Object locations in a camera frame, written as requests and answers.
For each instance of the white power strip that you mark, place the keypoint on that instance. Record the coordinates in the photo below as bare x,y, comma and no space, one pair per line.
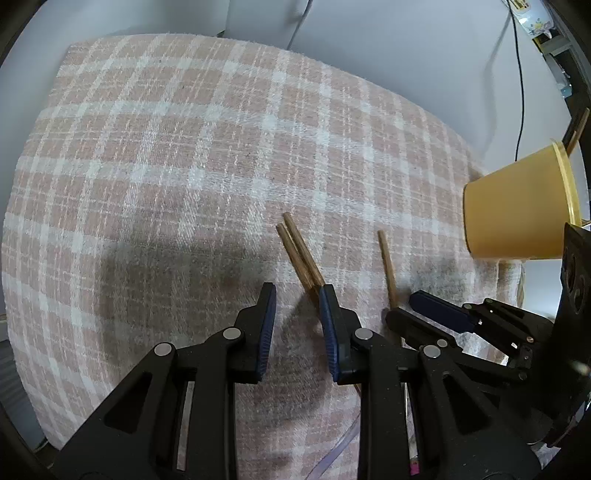
531,18

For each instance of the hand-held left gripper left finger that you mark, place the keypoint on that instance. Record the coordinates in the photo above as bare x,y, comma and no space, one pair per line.
267,323

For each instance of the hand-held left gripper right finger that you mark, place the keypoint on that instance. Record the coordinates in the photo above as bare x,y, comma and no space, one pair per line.
328,323

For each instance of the yellow plastic cup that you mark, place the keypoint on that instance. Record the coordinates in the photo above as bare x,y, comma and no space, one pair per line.
512,207

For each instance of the pale stick with pink tip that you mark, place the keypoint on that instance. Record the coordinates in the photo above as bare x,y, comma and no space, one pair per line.
414,467

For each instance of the pink checked cloth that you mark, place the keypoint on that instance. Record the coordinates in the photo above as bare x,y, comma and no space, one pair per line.
161,161

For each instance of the brown wooden chopstick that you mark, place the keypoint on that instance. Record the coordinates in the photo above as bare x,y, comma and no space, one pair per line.
575,131

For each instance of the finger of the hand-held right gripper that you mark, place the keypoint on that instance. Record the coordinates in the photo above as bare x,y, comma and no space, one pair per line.
438,307
415,327

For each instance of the translucent plastic strip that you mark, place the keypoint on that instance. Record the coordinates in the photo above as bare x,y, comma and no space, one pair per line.
344,434

